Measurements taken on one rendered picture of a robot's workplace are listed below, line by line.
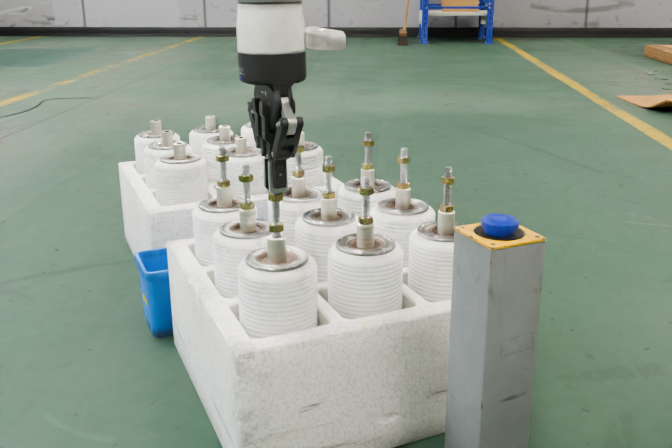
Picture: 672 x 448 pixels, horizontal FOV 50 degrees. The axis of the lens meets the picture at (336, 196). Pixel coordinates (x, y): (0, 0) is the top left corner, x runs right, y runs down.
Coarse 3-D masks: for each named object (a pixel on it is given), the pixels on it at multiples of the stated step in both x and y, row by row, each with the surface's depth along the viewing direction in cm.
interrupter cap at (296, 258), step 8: (264, 248) 90; (288, 248) 90; (296, 248) 90; (248, 256) 87; (256, 256) 88; (264, 256) 88; (288, 256) 88; (296, 256) 88; (304, 256) 88; (248, 264) 85; (256, 264) 85; (264, 264) 85; (272, 264) 86; (280, 264) 85; (288, 264) 85; (296, 264) 85; (304, 264) 86
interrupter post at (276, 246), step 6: (282, 234) 87; (270, 240) 86; (276, 240) 85; (282, 240) 86; (270, 246) 86; (276, 246) 86; (282, 246) 86; (270, 252) 86; (276, 252) 86; (282, 252) 86; (270, 258) 86; (276, 258) 86; (282, 258) 86
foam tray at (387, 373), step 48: (192, 240) 114; (192, 288) 98; (192, 336) 103; (240, 336) 84; (288, 336) 84; (336, 336) 84; (384, 336) 87; (432, 336) 90; (240, 384) 81; (288, 384) 84; (336, 384) 86; (384, 384) 89; (432, 384) 92; (240, 432) 83; (288, 432) 85; (336, 432) 88; (384, 432) 91; (432, 432) 95
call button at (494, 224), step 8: (488, 216) 78; (496, 216) 78; (504, 216) 78; (512, 216) 78; (488, 224) 76; (496, 224) 76; (504, 224) 76; (512, 224) 76; (488, 232) 77; (496, 232) 76; (504, 232) 76; (512, 232) 77
